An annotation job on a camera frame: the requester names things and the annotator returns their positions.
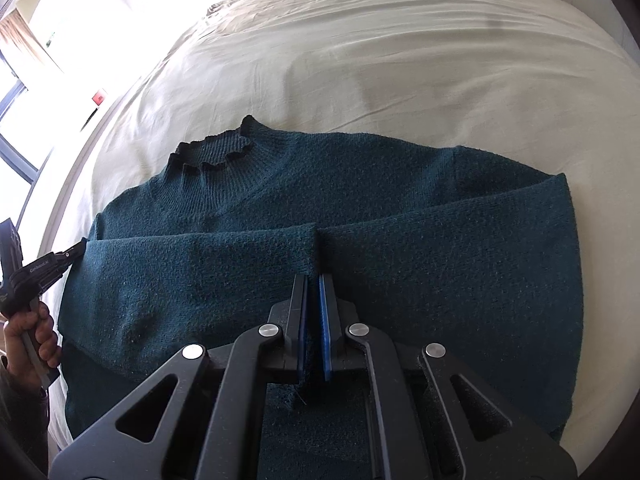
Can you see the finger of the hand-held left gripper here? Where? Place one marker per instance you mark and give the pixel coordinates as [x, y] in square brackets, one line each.
[72, 252]

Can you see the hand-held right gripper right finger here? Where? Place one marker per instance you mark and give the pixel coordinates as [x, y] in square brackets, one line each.
[327, 332]

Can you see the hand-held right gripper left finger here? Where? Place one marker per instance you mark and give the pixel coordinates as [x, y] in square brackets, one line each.
[301, 332]

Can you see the dark teal knit sweater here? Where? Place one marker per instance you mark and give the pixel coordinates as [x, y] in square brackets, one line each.
[400, 240]

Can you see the person's left forearm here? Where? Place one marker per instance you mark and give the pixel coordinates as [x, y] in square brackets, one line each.
[20, 410]

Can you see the person's left hand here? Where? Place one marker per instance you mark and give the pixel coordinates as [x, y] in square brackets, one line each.
[40, 330]

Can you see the small red object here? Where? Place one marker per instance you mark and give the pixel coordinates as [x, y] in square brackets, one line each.
[99, 96]

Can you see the brown curtain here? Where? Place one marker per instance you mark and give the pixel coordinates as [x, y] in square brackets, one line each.
[20, 35]

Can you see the beige bed sheet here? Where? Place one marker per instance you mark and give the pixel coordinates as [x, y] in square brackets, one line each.
[375, 75]

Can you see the small zebra print cloth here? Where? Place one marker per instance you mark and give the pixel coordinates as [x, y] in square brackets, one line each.
[218, 9]

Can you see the dark window frame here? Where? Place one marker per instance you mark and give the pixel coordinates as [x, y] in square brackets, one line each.
[20, 155]

